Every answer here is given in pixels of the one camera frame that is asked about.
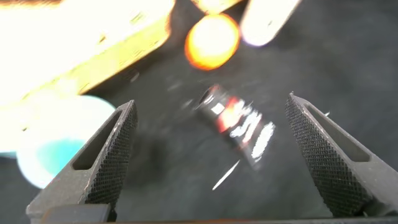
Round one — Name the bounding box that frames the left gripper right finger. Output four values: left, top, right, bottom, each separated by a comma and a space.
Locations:
284, 91, 398, 218

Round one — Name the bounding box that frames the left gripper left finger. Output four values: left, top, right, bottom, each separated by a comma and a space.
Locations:
26, 99, 139, 224

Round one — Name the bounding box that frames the teal mug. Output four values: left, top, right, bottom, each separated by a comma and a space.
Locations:
15, 95, 118, 190

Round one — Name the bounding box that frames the black L'Oreal tube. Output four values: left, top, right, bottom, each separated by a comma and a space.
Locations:
194, 83, 277, 171

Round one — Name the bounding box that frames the black tablecloth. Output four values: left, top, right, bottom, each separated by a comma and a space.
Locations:
0, 0, 398, 224

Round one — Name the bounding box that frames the purple bag roll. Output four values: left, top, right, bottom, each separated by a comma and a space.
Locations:
240, 0, 303, 47

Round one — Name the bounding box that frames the orange fruit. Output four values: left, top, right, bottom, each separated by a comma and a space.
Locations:
184, 13, 241, 71

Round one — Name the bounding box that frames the wicker basket with brown handles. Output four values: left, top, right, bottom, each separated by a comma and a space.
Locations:
0, 0, 177, 153

